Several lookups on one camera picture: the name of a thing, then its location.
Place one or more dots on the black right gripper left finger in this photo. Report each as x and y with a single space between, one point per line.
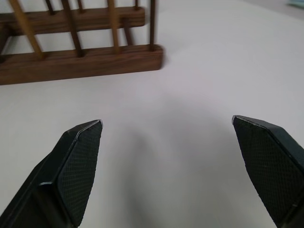
71 171

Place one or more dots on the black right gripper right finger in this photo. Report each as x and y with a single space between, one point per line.
273 166

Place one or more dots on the wooden dish rack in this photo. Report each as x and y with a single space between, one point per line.
80 59

